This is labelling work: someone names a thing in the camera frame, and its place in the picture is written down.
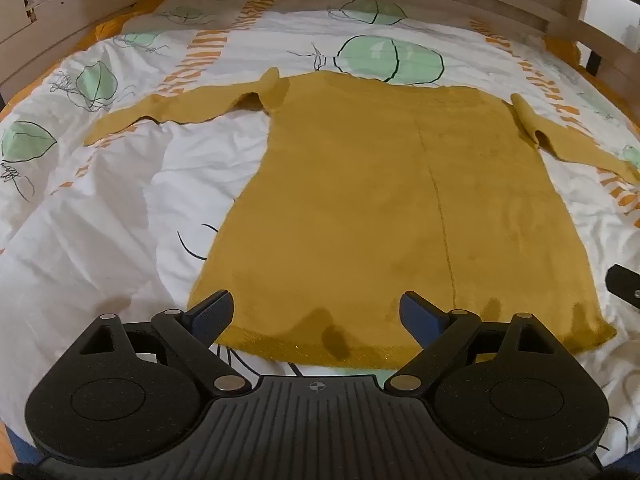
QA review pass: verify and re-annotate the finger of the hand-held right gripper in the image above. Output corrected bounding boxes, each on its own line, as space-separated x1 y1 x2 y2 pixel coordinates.
604 264 640 311

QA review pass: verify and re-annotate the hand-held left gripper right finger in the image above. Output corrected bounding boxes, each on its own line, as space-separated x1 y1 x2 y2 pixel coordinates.
384 290 582 396

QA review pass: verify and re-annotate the white leaf-printed blanket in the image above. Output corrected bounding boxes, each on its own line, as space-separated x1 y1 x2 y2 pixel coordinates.
0 0 640 468

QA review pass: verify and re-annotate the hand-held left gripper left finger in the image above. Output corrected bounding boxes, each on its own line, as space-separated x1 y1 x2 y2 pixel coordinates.
64 289 251 395

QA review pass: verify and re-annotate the yellow bedsheet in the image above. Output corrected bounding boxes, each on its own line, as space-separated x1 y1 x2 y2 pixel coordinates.
60 4 156 58

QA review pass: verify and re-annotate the mustard yellow long-sleeve sweater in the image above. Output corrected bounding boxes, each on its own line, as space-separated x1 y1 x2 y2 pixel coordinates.
83 67 640 370

